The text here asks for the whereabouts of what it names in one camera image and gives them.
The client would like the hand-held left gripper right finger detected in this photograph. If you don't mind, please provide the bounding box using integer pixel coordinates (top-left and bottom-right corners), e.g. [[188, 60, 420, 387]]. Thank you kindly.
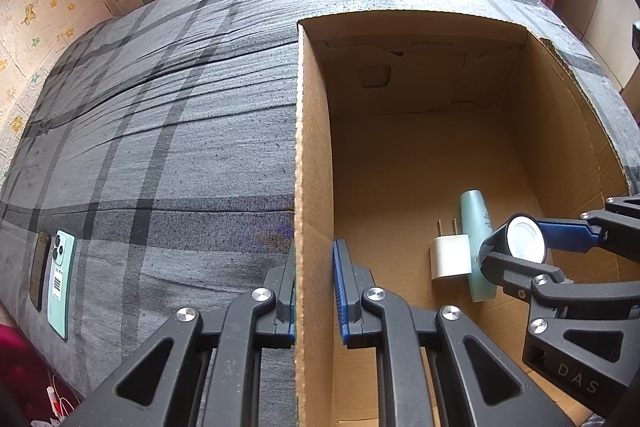
[[332, 238, 576, 427]]

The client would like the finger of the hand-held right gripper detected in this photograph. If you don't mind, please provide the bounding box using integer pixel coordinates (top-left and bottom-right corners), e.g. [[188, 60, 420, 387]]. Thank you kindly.
[[477, 227, 640, 322], [537, 194, 640, 258]]

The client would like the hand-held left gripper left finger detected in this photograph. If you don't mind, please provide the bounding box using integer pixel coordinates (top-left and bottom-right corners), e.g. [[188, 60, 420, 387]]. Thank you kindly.
[[65, 239, 297, 427]]

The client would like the black cylindrical object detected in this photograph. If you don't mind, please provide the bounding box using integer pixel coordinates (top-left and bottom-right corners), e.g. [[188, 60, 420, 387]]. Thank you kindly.
[[504, 215, 549, 264]]

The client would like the small white plug charger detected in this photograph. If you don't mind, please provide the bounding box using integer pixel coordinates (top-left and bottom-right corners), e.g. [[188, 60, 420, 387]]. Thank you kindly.
[[427, 218, 473, 283]]

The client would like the teal cosmetic tube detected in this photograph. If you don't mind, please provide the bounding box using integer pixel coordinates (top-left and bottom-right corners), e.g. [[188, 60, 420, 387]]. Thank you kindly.
[[459, 189, 498, 304]]

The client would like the cardboard box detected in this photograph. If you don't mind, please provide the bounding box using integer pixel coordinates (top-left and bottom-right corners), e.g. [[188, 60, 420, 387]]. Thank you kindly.
[[292, 9, 640, 427]]

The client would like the mint green smartphone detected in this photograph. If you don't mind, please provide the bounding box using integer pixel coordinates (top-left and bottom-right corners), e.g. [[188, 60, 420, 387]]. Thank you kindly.
[[46, 229, 77, 342]]

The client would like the cream wardrobe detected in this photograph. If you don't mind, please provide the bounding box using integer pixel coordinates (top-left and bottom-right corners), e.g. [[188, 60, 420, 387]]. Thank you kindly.
[[555, 0, 640, 92]]

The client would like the black smartphone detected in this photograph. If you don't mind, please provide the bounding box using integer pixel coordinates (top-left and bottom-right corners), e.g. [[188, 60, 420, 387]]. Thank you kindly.
[[29, 229, 52, 313]]

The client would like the red cloth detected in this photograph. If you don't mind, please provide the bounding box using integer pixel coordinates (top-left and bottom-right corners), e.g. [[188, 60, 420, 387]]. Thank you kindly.
[[0, 312, 51, 408]]

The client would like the white charging cable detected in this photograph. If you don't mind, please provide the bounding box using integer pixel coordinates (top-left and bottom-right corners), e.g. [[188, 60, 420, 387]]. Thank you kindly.
[[46, 369, 81, 423]]

